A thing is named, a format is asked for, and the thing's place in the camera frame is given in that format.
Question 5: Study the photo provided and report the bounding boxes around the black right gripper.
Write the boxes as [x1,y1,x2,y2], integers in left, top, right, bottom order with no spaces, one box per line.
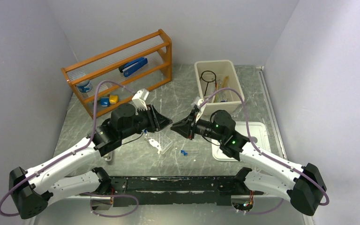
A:
[171,109,225,142]

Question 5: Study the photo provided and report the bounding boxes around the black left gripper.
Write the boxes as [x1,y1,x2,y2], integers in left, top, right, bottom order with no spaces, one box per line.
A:
[120,103,173,138]

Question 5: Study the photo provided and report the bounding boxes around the clear plastic bag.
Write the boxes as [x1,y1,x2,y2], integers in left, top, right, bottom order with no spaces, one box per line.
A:
[144,132,174,155]

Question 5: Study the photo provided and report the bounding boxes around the blue capped pins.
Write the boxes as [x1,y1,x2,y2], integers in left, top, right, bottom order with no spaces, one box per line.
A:
[180,135,189,156]

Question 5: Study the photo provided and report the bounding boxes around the colourful plastic spoons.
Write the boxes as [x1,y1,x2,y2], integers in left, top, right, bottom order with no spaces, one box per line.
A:
[214,81,224,103]

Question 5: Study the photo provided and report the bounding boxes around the black metal ring tripod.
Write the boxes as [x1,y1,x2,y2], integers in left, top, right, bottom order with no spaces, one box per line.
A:
[199,70,217,96]

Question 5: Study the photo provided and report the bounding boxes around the tan test tube brush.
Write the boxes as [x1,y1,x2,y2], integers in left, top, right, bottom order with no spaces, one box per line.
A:
[221,76,229,94]

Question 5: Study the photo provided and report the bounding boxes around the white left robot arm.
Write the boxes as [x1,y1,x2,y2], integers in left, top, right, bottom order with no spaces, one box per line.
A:
[9,103,173,219]

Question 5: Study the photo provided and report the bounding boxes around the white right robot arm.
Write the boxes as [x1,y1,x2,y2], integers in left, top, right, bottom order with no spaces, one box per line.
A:
[171,110,330,216]

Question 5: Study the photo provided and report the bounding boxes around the beige plastic bin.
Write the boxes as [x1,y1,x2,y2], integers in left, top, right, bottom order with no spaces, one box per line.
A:
[194,60,245,116]

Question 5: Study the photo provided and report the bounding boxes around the blue yellow small objects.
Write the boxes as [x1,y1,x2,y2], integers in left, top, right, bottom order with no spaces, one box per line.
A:
[100,95,119,107]

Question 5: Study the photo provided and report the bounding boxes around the beige stapler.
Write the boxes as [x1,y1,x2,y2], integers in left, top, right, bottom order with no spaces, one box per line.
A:
[103,152,113,162]

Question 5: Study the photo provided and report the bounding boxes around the blue stapler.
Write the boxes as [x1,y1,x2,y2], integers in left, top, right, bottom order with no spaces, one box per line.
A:
[118,57,148,77]

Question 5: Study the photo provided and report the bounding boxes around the orange wooden rack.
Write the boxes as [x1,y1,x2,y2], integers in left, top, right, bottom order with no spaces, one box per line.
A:
[61,29,172,117]

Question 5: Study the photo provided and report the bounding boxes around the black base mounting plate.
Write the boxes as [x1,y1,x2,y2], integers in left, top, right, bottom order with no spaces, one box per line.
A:
[94,175,251,207]

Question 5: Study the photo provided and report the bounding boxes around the white bin lid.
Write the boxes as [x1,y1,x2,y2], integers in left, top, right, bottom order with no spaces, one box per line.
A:
[211,121,271,162]

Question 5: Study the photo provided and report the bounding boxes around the blue white tape roll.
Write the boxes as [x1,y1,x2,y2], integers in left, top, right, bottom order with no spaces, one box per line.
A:
[75,80,93,93]

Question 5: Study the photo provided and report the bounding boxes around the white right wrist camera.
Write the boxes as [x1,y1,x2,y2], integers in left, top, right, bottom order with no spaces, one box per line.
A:
[192,96,206,122]

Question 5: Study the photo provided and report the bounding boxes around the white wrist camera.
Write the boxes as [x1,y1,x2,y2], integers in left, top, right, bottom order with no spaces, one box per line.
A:
[132,89,150,111]
[192,96,206,122]

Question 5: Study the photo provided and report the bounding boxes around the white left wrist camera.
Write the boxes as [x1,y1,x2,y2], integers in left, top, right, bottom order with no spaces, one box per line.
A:
[132,89,150,111]

